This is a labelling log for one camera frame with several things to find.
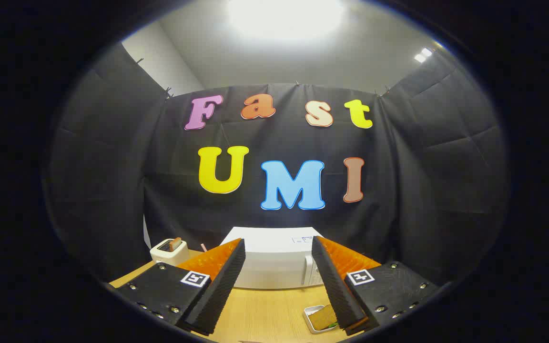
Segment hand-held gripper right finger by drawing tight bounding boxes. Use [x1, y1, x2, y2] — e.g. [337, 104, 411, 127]
[311, 235, 442, 337]

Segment white microwave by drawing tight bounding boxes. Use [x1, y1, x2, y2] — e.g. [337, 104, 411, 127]
[220, 227, 325, 290]

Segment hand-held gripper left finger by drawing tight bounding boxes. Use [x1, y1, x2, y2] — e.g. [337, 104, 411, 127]
[108, 238, 247, 336]

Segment small white dish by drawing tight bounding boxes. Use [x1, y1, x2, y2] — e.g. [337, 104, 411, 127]
[303, 305, 340, 334]

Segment white toaster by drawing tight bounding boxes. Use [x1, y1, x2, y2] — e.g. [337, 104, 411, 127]
[150, 238, 191, 267]

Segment black backdrop cloth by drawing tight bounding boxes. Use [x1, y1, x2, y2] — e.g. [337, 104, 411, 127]
[45, 42, 511, 287]

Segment lettuce sandwich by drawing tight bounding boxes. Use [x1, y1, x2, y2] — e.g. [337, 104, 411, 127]
[310, 305, 338, 331]

